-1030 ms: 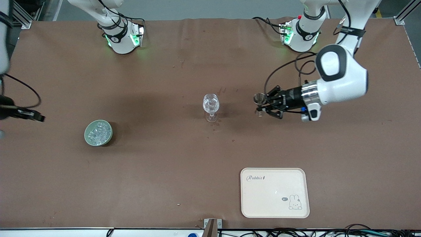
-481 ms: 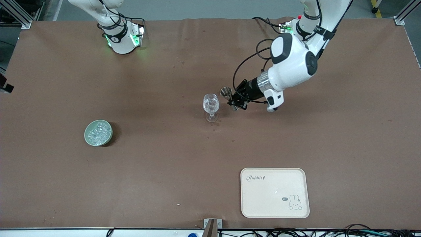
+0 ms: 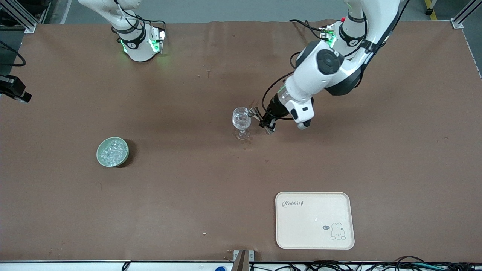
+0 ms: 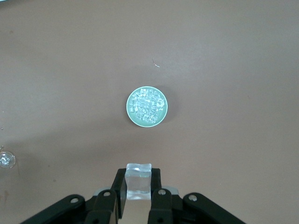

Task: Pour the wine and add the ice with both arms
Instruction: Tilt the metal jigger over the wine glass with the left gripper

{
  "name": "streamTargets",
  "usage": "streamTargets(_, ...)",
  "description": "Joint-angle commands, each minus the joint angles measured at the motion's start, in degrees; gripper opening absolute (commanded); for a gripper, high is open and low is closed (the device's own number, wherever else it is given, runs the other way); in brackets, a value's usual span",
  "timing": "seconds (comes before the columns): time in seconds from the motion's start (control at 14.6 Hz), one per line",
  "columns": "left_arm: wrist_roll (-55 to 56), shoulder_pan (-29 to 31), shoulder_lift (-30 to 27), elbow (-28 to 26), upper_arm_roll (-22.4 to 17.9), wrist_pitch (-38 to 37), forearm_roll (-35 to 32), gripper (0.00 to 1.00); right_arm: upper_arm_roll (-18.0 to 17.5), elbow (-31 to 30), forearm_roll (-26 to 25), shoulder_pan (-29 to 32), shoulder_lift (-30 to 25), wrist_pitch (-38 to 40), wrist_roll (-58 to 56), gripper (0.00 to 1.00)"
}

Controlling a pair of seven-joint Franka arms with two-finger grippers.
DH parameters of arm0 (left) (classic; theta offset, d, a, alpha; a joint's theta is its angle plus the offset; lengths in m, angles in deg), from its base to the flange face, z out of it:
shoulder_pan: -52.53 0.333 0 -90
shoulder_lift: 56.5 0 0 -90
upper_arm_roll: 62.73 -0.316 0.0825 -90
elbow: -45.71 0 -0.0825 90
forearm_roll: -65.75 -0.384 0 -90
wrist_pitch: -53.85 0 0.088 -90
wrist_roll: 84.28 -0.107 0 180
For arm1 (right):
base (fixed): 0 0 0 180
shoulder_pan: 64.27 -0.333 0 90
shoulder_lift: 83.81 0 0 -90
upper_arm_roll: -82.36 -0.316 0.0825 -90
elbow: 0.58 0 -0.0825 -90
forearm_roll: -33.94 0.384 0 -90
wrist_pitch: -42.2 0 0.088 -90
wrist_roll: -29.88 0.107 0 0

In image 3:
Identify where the aluminium frame profile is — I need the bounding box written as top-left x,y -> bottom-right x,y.
0,0 -> 51,33
451,0 -> 482,30

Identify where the green bowl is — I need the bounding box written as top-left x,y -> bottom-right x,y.
96,137 -> 130,167

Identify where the steel double jigger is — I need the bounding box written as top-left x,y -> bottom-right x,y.
248,107 -> 276,135

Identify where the clear wine glass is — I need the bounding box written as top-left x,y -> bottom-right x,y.
232,107 -> 252,140

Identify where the black left base cable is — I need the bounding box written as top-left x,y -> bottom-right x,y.
289,19 -> 325,40

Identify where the black right base cable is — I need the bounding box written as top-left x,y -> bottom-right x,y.
141,19 -> 167,32

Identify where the black hanging cable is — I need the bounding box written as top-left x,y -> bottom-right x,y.
0,40 -> 26,67

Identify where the aluminium profile bracket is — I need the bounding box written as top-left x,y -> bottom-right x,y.
233,250 -> 255,271

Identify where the cream rabbit print tray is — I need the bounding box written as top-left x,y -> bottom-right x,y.
275,192 -> 355,250

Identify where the black cable bundle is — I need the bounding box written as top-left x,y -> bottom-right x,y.
250,256 -> 482,271

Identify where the black base cable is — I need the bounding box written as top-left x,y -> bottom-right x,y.
289,19 -> 325,40
141,19 -> 167,32

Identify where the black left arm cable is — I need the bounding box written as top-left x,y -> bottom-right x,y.
261,51 -> 313,122

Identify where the clear ice cubes pile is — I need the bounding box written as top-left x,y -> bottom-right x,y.
101,139 -> 127,164

